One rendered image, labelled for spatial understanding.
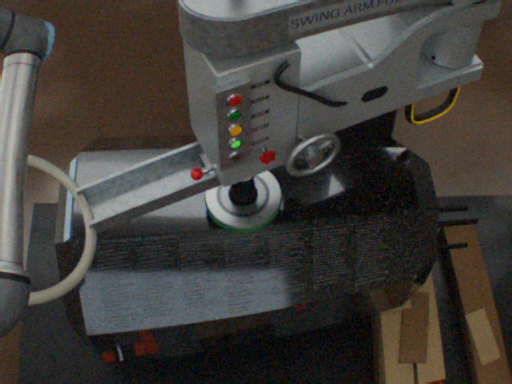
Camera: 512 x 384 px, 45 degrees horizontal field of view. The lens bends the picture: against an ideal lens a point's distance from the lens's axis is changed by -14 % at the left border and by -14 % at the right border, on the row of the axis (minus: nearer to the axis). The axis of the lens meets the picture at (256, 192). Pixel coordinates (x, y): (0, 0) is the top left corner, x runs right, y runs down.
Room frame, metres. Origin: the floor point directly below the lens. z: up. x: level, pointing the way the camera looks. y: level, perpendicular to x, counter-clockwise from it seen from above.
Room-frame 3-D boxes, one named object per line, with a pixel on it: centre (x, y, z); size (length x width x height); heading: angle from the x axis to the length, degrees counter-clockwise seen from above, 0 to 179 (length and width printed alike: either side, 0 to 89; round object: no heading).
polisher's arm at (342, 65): (1.24, -0.32, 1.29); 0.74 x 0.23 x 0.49; 115
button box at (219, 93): (0.95, 0.05, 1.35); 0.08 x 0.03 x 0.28; 115
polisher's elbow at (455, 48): (1.37, -0.56, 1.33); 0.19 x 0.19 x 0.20
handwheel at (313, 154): (1.03, -0.12, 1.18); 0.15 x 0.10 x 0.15; 115
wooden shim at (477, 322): (0.85, -0.94, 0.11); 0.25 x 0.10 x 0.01; 15
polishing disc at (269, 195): (1.08, 0.04, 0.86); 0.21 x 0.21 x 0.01
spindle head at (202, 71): (1.12, -0.04, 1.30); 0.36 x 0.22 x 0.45; 115
